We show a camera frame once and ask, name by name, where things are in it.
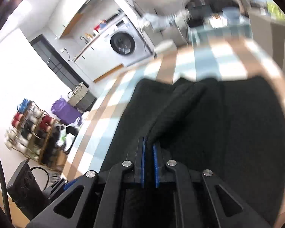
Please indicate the grey sofa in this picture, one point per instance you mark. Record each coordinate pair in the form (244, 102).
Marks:
(163, 40)

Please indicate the checkered bed cover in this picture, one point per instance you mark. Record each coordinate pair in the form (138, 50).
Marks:
(226, 59)

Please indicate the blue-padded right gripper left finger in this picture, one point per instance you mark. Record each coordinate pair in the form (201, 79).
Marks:
(95, 199)

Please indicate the blue plastic bowl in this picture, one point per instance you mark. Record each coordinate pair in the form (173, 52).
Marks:
(232, 14)

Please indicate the purple bag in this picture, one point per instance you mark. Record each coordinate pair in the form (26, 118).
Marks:
(64, 111)

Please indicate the green toy on shelf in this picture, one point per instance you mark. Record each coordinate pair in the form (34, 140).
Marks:
(275, 11)

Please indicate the woven basket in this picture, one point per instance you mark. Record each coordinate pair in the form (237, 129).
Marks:
(81, 98)

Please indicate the black knitted sweater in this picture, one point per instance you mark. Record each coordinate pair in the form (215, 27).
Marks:
(234, 128)

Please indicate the teal checkered side table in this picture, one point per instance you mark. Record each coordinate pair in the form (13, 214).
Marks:
(205, 33)

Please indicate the white washing machine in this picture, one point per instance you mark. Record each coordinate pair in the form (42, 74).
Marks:
(124, 44)

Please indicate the black handbag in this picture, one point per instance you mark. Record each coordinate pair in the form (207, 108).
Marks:
(26, 193)

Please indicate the light blue clothes pile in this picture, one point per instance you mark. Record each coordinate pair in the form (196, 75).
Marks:
(159, 22)

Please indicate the wooden shoe rack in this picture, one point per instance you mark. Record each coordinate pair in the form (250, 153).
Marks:
(34, 133)

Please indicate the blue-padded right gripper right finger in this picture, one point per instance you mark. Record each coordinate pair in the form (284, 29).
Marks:
(199, 198)

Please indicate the black jacket pile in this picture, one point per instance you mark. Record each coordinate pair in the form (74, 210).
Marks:
(201, 9)

